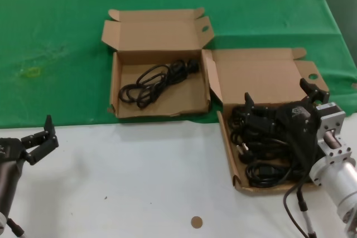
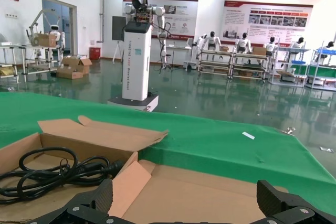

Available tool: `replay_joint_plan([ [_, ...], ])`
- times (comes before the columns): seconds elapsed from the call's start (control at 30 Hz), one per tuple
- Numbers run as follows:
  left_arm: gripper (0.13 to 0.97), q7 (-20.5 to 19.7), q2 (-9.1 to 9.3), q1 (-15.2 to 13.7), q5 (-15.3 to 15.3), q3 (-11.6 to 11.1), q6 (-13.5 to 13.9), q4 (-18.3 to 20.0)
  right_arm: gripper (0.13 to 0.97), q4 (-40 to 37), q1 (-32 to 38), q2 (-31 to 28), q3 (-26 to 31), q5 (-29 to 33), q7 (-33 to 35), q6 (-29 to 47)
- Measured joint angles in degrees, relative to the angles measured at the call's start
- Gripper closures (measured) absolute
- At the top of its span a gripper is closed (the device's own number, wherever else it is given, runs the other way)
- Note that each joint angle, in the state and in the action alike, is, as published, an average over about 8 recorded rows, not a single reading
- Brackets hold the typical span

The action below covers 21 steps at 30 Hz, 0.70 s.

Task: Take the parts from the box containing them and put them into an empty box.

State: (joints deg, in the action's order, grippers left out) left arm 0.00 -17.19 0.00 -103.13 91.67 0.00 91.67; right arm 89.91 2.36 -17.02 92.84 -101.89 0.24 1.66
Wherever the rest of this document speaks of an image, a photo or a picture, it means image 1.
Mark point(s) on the cardboard box with round hole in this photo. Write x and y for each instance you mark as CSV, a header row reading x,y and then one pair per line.
x,y
256,82

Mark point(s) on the round cardboard disc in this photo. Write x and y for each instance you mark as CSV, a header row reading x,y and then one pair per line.
x,y
196,222

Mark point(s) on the dark left wrist camera mount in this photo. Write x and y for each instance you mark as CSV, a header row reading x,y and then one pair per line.
x,y
8,185

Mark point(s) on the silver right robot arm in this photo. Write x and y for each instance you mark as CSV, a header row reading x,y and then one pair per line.
x,y
343,182

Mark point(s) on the cardboard box with torn rim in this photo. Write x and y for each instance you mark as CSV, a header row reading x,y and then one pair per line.
x,y
161,97

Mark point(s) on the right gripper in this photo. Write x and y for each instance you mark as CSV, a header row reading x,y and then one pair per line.
x,y
309,126

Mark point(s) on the green table cloth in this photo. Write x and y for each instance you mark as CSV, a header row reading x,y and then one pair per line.
x,y
55,26

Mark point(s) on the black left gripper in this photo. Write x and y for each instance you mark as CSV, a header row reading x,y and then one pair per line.
x,y
9,150

